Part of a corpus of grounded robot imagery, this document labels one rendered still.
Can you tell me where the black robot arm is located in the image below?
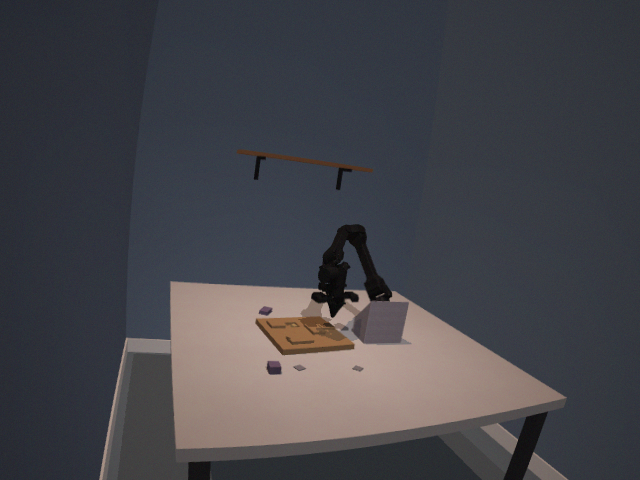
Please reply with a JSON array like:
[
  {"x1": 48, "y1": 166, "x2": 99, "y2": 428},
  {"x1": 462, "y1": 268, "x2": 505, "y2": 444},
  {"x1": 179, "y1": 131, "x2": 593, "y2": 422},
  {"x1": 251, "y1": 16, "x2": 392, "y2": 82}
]
[{"x1": 318, "y1": 224, "x2": 392, "y2": 302}]

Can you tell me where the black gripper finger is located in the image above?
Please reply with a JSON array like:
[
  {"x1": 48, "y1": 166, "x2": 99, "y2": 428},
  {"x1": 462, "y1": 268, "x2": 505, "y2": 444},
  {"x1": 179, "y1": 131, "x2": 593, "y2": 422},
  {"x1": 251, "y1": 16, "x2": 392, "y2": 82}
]
[
  {"x1": 326, "y1": 302, "x2": 337, "y2": 318},
  {"x1": 333, "y1": 300, "x2": 346, "y2": 318}
]

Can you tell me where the orange square puzzle board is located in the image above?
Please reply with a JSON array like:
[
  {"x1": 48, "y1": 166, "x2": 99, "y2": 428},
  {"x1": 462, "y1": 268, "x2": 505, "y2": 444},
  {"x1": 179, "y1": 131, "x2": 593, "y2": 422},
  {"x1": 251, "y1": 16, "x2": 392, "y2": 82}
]
[{"x1": 255, "y1": 316, "x2": 355, "y2": 355}]

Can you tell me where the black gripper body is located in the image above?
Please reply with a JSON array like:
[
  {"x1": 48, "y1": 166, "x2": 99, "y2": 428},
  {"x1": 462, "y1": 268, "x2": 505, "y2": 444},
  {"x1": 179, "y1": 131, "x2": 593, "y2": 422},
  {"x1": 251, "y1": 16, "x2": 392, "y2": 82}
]
[{"x1": 311, "y1": 281, "x2": 359, "y2": 304}]

